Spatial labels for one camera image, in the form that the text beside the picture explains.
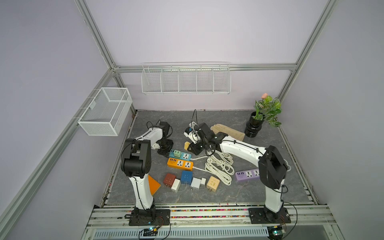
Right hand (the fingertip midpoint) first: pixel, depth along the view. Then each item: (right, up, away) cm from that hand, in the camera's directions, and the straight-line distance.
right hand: (189, 146), depth 86 cm
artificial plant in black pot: (+47, +22, +1) cm, 52 cm away
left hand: (-11, -4, +9) cm, 15 cm away
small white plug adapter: (+8, -19, -3) cm, 21 cm away
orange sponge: (-20, -22, -3) cm, 29 cm away
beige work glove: (+20, +10, +22) cm, 31 cm away
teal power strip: (-3, -7, +5) cm, 9 cm away
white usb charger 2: (+4, -20, -4) cm, 21 cm away
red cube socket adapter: (-11, -17, -6) cm, 21 cm away
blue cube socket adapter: (-1, -17, -5) cm, 17 cm away
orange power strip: (-6, -11, +3) cm, 13 cm away
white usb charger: (-7, -20, -6) cm, 22 cm away
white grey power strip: (+1, +13, +24) cm, 27 cm away
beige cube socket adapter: (+13, -19, -8) cm, 24 cm away
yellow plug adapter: (-2, +1, -2) cm, 3 cm away
